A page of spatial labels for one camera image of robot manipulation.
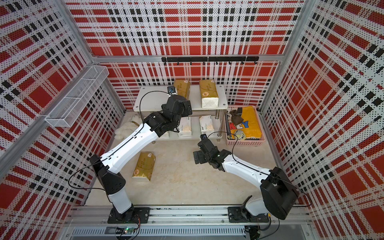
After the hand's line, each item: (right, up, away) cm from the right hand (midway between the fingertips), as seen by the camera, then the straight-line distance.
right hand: (205, 152), depth 86 cm
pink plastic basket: (+26, +5, +10) cm, 28 cm away
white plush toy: (-53, +14, +12) cm, 56 cm away
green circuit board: (-38, -34, -16) cm, 53 cm away
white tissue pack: (+1, +16, +11) cm, 19 cm away
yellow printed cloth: (+32, +16, +16) cm, 39 cm away
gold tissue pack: (-35, -8, -2) cm, 36 cm away
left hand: (-12, +27, -11) cm, 31 cm away
